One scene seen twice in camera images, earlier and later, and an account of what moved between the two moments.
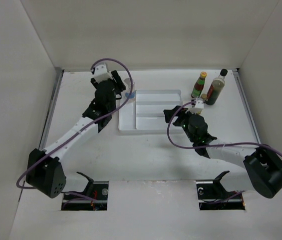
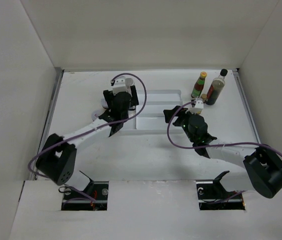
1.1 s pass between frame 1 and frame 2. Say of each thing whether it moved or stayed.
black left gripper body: moved
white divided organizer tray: stayed
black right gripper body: stayed
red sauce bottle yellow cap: stayed
